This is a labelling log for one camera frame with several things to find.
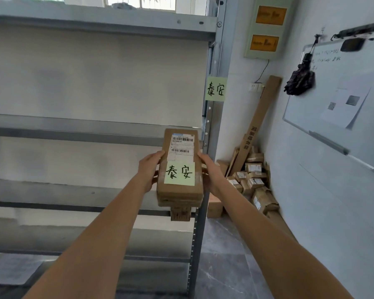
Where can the black whiteboard eraser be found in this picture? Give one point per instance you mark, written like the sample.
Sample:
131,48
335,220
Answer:
352,45

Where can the person's right thumb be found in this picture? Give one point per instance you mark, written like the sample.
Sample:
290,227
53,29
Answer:
204,159

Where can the person's right forearm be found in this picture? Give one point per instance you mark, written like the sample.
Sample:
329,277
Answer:
268,242

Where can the green sticky note on parcel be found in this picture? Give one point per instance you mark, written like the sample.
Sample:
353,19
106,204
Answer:
179,173

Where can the flat long cardboard piece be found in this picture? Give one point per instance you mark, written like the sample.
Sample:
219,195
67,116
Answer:
280,224

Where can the electrical box with yellow labels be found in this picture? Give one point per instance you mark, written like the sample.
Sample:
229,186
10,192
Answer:
268,26

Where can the long brown cardboard box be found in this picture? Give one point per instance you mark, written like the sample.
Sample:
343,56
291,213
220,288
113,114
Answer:
258,121

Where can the person's left forearm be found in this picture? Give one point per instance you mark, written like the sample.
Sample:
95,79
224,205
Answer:
102,236

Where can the plain brown cardboard box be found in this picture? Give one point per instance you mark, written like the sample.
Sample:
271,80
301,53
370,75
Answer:
215,208

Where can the window with white frame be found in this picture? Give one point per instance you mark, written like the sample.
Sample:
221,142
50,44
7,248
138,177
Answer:
137,2

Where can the white wall socket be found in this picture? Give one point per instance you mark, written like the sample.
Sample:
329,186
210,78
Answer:
256,87

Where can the grey metal shelf rack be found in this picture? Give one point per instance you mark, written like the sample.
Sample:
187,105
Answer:
81,127

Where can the white whiteboard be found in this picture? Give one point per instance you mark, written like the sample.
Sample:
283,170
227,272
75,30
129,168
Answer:
339,102

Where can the person's left hand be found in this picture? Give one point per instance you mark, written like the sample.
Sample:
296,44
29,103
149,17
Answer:
148,169

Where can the brown cardboard parcel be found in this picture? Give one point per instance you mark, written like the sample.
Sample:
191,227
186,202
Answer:
180,189

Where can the small brown cardboard box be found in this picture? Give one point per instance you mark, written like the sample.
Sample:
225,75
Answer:
181,213

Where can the pile of brown parcels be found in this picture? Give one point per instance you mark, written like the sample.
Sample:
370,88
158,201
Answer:
255,183

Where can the white printed paper sheets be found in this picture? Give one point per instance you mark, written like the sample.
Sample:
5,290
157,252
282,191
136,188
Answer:
346,104

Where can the person's right hand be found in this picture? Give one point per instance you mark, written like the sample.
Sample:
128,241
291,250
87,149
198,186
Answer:
212,177

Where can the green sticky note on rack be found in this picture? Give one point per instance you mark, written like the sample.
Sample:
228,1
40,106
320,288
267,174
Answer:
216,88

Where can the person's left thumb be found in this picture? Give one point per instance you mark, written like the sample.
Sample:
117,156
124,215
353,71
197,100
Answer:
157,155

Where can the white paper sheet on shelf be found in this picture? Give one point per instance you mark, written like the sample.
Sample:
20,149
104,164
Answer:
12,270

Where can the dark camouflage hanging pouch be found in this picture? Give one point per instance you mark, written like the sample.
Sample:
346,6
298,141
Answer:
300,79

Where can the black bar with clips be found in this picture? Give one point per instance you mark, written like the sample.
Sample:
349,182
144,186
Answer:
360,30

